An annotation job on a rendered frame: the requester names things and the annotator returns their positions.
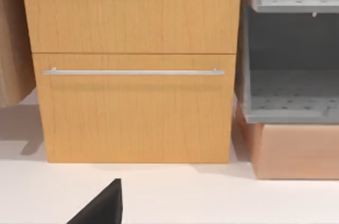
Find salmon-coloured box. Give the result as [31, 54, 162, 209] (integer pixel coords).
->
[233, 102, 339, 180]

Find long metal handle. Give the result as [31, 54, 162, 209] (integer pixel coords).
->
[42, 67, 225, 76]

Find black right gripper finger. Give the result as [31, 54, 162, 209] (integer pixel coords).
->
[66, 178, 124, 224]

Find grey pierced shelf rack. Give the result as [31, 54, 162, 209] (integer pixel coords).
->
[237, 0, 339, 124]

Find wooden drawer front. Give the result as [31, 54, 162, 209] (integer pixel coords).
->
[31, 52, 237, 164]

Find pale wooden cupboard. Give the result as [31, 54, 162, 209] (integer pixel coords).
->
[0, 0, 37, 107]

